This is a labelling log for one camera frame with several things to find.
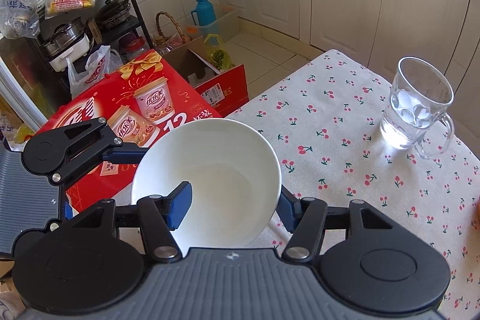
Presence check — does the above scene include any wicker basket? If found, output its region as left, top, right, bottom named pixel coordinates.
left=152, top=11, right=191, bottom=49

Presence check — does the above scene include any cherry print tablecloth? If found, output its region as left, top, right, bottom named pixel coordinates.
left=232, top=49, right=479, bottom=319

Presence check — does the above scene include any open cardboard box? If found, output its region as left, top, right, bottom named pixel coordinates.
left=163, top=37, right=221, bottom=88

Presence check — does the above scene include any clear glass mug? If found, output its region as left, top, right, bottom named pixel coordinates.
left=379, top=57, right=455, bottom=160

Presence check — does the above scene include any red milk tea box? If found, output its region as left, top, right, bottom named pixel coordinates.
left=35, top=49, right=251, bottom=214

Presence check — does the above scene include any white red plastic bag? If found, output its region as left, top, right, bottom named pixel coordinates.
left=66, top=46, right=123, bottom=99

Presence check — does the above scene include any black metal shelf rack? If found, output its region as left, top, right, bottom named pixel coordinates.
left=1, top=0, right=148, bottom=114

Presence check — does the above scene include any teal thermos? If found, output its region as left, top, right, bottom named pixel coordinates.
left=190, top=0, right=216, bottom=26

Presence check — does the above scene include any clear plastic storage bin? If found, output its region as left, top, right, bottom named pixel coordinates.
left=183, top=4, right=239, bottom=42

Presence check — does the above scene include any white bowl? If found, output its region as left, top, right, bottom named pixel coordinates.
left=131, top=118, right=281, bottom=253

